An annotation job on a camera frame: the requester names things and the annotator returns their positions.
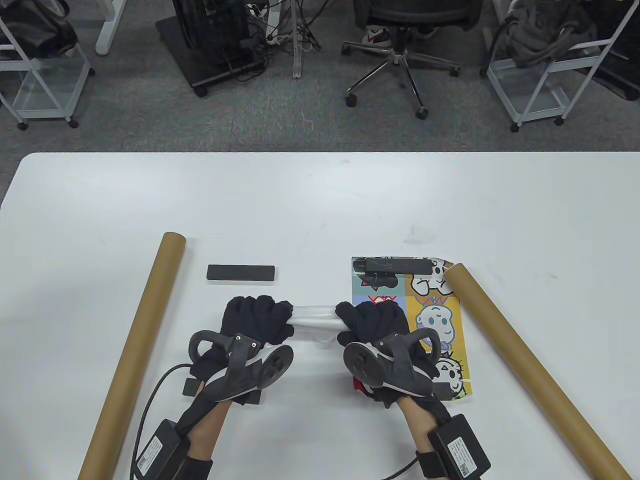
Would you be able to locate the white wheeled cart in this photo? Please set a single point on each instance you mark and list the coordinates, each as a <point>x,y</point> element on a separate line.
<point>540,100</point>
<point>50,95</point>

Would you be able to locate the person's left forearm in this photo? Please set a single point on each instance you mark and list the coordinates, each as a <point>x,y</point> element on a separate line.
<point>205,435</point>

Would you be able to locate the colourful cartoon panel poster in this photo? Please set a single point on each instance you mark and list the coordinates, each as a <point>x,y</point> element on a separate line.
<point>435,320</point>

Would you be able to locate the white desk leg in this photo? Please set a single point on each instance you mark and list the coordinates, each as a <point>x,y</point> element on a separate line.
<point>107,35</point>

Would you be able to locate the grey bag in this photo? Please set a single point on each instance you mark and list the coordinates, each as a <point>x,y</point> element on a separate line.
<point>540,40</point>

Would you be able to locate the black bar weight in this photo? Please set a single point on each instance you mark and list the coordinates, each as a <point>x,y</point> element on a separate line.
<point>450,390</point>
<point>395,265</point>
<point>190,387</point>
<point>240,273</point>

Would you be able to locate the white upright post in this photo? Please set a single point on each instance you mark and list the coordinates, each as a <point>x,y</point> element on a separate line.
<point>298,60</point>

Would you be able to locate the grey and white hand controller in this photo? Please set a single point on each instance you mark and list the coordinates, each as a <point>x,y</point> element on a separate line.
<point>240,370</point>
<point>400,375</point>

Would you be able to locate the black wrist sensor box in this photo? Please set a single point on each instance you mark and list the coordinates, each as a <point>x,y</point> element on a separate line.
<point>460,447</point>
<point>157,450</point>

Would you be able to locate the black bag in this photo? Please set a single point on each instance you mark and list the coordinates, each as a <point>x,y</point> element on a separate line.
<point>35,30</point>

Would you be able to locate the white cartoon print poster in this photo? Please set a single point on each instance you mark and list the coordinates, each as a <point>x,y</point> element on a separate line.
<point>315,317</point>

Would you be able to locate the person's right forearm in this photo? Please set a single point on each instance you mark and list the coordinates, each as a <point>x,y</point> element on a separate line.
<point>420,425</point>

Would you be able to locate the person's left hand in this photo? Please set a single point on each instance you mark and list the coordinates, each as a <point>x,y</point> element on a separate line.
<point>255,315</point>

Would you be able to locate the white power strip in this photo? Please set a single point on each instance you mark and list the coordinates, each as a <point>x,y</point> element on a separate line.
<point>273,25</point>

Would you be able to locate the black wheeled computer stand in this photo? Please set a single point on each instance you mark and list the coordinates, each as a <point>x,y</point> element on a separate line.
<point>210,50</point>

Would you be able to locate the brown cardboard mailing tube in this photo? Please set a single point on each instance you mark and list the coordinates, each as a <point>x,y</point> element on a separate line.
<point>145,325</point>
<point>525,360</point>

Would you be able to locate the black office chair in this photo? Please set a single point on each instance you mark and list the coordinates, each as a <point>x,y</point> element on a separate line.
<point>400,55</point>

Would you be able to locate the person's right hand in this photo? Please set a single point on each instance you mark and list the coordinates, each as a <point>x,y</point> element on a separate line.
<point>375,320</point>

